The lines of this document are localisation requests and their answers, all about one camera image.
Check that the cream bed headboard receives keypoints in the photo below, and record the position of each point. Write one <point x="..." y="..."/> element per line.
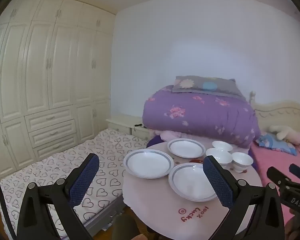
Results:
<point x="282" y="112"/>

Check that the blue cartoon pillow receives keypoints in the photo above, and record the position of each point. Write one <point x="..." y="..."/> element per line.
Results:
<point x="272" y="142"/>

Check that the folded light pink blanket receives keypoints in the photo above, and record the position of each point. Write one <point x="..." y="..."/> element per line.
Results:
<point x="172" y="135"/>

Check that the round pink table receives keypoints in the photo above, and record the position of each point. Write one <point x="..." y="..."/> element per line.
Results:
<point x="152" y="200"/>

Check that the heart print mattress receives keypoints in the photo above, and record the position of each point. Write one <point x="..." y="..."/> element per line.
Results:
<point x="52" y="170"/>

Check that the cream panelled wardrobe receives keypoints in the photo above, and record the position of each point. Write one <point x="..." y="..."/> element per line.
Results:
<point x="40" y="80"/>

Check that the purple floral quilt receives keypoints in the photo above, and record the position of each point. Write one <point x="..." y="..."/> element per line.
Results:
<point x="202" y="120"/>

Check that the olive green cloth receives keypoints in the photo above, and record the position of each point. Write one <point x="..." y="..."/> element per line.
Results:
<point x="123" y="227"/>

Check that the small black object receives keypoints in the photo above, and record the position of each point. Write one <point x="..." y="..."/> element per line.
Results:
<point x="139" y="125"/>

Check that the white plate with grey rim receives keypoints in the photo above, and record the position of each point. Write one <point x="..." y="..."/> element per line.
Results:
<point x="190" y="181"/>
<point x="186" y="148"/>
<point x="148" y="163"/>

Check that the dark purple cloth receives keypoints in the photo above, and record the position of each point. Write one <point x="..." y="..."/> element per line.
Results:
<point x="155" y="141"/>

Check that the white bowl with grey band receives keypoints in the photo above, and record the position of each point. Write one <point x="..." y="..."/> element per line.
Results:
<point x="242" y="161"/>

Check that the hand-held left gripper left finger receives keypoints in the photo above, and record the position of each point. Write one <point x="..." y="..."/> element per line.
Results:
<point x="83" y="178"/>

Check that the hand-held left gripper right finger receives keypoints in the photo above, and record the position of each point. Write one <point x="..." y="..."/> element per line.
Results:
<point x="218" y="180"/>

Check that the cream nightstand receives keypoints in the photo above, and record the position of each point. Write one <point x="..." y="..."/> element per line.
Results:
<point x="121" y="122"/>

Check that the grey floral pillow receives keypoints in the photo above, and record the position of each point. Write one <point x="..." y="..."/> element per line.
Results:
<point x="207" y="85"/>

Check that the pink bed sheet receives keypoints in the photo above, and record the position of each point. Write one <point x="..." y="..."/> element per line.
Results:
<point x="272" y="162"/>

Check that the plain white bowl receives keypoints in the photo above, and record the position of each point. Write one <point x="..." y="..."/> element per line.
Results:
<point x="218" y="156"/>
<point x="222" y="145"/>

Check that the cream plush toy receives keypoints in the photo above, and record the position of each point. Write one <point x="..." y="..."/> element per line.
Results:
<point x="287" y="132"/>

